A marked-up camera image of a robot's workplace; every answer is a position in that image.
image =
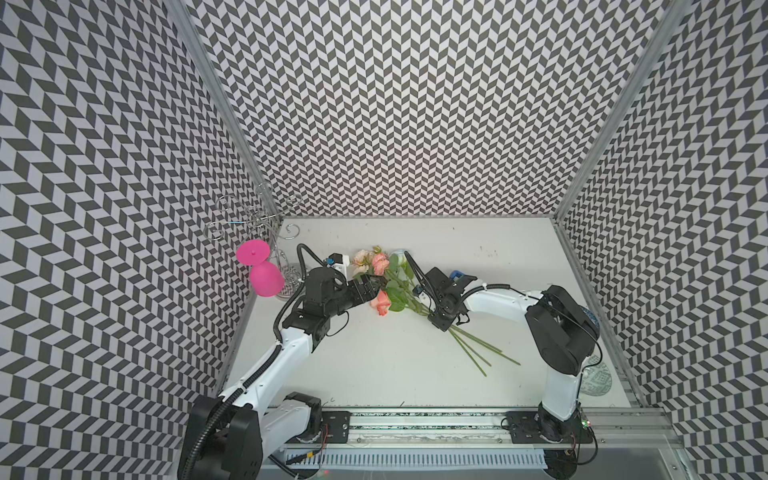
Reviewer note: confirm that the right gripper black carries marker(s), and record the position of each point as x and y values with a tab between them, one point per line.
441	324

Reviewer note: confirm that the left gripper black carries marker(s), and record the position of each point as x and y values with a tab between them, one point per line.
357	288

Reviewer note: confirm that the artificial rose bouquet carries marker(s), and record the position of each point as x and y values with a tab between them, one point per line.
403	291

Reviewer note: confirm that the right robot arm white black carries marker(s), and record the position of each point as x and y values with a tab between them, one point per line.
564	333

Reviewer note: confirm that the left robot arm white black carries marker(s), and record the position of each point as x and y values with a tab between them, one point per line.
230	435

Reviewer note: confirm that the pink wine glass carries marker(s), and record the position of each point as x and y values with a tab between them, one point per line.
265	277

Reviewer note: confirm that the blue patterned bowl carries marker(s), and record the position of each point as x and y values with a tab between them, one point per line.
592	317

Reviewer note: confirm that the patterned round plate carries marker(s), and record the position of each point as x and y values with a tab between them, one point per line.
596	377

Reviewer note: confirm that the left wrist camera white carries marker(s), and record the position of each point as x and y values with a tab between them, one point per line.
339	262

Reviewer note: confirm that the wire glass rack stand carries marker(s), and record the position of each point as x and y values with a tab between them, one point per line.
235	220

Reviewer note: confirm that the aluminium mounting rail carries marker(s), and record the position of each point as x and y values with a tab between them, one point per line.
434	439

